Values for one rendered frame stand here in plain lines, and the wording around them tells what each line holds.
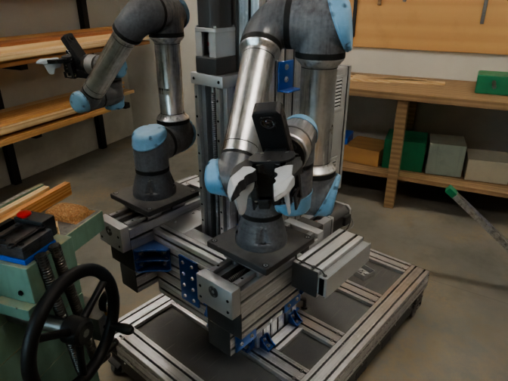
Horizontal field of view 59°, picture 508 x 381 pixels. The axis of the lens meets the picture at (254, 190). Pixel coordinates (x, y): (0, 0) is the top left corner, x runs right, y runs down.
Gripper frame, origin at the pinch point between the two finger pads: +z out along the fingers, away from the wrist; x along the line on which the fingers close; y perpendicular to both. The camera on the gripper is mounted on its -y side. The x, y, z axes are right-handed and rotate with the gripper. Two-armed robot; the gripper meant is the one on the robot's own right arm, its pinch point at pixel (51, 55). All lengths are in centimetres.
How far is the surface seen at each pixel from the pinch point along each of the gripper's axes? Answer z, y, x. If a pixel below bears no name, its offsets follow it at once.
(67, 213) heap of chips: -59, 24, -56
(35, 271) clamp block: -77, 19, -80
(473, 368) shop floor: -173, 128, 26
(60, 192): -47, 25, -48
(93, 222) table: -63, 29, -53
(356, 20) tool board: -57, 32, 239
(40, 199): -48, 23, -56
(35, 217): -68, 13, -71
